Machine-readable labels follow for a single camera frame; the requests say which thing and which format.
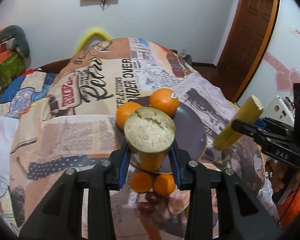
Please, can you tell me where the yellow foam tube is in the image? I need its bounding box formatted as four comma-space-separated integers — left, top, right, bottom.
76, 29, 112, 54

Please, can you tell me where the patchwork quilt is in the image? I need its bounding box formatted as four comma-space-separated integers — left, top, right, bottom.
0, 70, 59, 120

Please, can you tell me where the person's right forearm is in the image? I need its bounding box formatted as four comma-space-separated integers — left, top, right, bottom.
275, 175, 300, 230

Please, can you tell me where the person's right hand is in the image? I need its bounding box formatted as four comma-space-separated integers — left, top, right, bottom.
265, 160, 293, 200

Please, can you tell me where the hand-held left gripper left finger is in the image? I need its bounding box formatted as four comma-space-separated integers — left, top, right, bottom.
19, 141, 130, 240

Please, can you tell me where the small peeled pomelo piece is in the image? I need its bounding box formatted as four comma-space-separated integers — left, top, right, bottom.
168, 189, 190, 215

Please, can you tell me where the red grape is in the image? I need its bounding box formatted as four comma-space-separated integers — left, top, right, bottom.
138, 201, 155, 214
145, 191, 163, 203

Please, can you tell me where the large orange with sticker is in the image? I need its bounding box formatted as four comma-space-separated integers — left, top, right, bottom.
149, 88, 180, 117

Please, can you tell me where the small tangerine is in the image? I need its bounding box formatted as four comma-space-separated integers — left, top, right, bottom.
154, 174, 177, 197
131, 172, 154, 193

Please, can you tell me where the green storage box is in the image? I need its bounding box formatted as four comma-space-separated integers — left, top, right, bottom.
0, 51, 27, 88

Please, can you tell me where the newspaper print tablecloth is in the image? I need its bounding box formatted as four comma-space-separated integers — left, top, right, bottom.
10, 37, 273, 240

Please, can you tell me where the dark wooden bed frame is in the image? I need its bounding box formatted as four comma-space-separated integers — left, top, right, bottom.
34, 59, 74, 74

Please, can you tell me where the white wardrobe door with hearts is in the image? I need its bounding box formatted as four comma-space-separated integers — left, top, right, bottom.
236, 0, 300, 110

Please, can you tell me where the grey backpack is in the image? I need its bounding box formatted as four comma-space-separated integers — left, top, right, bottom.
179, 54, 193, 66

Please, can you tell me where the white cloth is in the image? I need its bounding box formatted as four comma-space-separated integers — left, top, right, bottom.
0, 116, 18, 198

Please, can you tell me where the white appliance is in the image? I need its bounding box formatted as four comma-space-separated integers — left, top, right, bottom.
264, 95, 296, 125

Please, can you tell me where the grey plush cushion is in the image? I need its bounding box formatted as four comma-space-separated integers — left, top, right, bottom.
0, 25, 30, 58

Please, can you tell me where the brown wooden door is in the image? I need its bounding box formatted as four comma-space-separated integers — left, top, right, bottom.
216, 0, 282, 103

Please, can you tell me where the dark purple plate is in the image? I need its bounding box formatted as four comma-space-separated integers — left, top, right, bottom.
115, 95, 207, 174

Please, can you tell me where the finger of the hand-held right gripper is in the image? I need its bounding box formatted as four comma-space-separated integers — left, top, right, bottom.
231, 119, 300, 168
255, 117, 294, 137

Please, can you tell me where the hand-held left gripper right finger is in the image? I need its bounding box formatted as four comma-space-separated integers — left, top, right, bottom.
169, 141, 287, 240

